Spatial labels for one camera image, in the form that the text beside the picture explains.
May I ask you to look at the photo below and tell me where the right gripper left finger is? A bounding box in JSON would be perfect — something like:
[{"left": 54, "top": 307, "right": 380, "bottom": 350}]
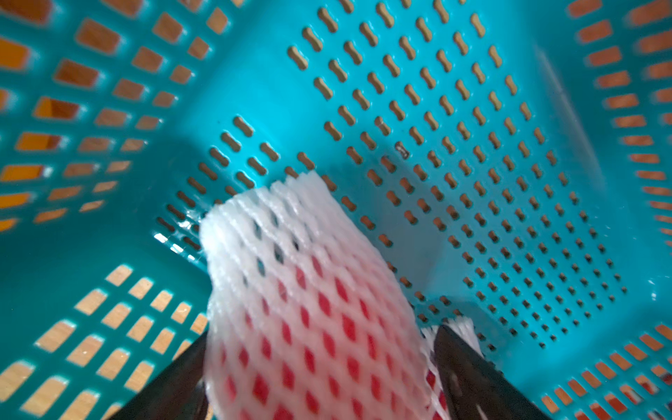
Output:
[{"left": 110, "top": 331, "right": 209, "bottom": 419}]

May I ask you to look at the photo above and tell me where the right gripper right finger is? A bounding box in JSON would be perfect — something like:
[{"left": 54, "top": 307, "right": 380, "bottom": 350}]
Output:
[{"left": 433, "top": 324, "right": 548, "bottom": 419}]

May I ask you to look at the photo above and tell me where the netted apple large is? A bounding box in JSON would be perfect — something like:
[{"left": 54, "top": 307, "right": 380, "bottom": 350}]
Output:
[{"left": 199, "top": 173, "right": 441, "bottom": 419}]

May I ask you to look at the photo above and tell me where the netted apple bottom hidden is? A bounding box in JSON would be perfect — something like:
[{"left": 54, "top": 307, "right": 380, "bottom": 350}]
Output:
[{"left": 420, "top": 316, "right": 488, "bottom": 419}]

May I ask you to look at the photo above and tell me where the teal plastic basket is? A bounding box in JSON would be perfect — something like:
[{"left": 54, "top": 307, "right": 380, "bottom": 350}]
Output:
[{"left": 1, "top": 1, "right": 671, "bottom": 419}]

